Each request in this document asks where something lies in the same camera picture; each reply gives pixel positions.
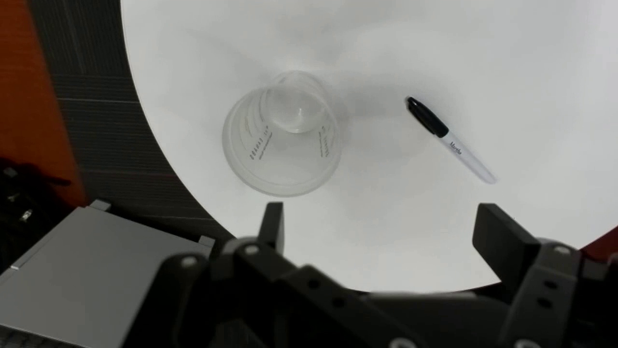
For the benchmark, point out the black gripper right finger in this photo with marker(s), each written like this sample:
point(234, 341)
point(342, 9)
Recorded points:
point(508, 244)

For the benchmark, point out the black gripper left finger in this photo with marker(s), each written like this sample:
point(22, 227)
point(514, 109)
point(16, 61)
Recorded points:
point(273, 225)

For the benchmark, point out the clear plastic measuring cup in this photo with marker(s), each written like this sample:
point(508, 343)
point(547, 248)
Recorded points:
point(277, 148)

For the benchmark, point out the black capped white marker pen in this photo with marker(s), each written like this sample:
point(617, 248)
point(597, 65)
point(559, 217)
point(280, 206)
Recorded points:
point(427, 119)

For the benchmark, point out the white cabinet with gray cushion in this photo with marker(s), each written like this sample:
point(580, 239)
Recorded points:
point(83, 277)

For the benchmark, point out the black backpack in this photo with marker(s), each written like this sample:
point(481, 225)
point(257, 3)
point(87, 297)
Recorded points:
point(26, 206)

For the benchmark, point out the round white table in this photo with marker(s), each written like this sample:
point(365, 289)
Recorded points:
point(29, 84)

